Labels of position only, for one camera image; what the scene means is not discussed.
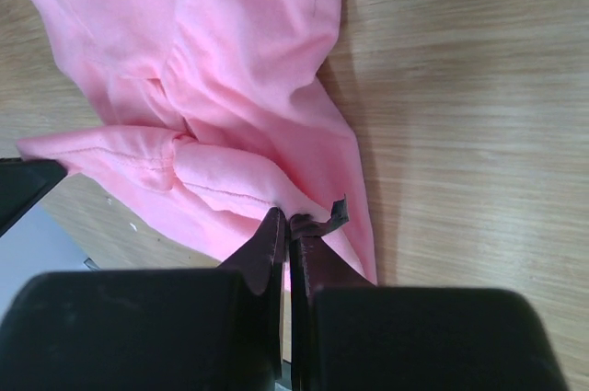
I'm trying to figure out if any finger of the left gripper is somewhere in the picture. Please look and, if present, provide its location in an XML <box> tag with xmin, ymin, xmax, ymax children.
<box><xmin>0</xmin><ymin>158</ymin><xmax>67</xmax><ymax>236</ymax></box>

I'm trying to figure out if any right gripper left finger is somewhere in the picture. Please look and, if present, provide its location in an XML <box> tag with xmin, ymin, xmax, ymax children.
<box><xmin>1</xmin><ymin>208</ymin><xmax>282</xmax><ymax>390</ymax></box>

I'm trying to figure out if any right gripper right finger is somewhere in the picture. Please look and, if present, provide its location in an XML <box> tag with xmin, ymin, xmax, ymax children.
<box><xmin>289</xmin><ymin>201</ymin><xmax>567</xmax><ymax>390</ymax></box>

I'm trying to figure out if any pink t shirt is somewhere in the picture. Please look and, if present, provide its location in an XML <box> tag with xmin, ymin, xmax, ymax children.
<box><xmin>17</xmin><ymin>0</ymin><xmax>376</xmax><ymax>281</ymax></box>

